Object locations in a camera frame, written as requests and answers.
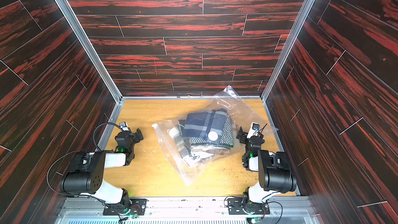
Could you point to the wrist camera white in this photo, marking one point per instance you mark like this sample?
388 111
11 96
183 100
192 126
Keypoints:
124 126
254 130

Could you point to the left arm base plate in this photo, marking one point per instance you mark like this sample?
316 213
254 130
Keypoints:
134 207

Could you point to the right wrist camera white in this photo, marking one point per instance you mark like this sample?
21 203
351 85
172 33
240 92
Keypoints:
254 130

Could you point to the beige brown striped scarf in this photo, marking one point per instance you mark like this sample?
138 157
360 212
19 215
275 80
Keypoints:
191 160

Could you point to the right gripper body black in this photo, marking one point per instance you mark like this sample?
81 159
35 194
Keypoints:
246 137

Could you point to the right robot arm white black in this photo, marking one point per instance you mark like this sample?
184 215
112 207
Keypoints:
275 175

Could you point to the front aluminium rail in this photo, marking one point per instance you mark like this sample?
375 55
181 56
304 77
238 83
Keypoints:
190 210

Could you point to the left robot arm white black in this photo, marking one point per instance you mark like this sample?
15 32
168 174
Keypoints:
84 176

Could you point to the navy plaid scarf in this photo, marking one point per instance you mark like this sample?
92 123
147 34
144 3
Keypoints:
199 124

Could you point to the clear plastic vacuum bag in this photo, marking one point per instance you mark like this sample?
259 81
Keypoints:
241 114

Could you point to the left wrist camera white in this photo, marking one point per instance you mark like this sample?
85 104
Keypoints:
124 126

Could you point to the white vacuum bag valve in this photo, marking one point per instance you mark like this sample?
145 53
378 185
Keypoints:
213 136

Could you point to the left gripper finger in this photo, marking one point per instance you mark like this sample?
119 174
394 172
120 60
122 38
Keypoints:
134 138
139 135

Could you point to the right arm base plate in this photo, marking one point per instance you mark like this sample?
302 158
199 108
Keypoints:
240 206

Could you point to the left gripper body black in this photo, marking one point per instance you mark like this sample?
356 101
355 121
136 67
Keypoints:
131 144

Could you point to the black white chevron scarf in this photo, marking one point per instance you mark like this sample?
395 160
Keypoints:
226 140

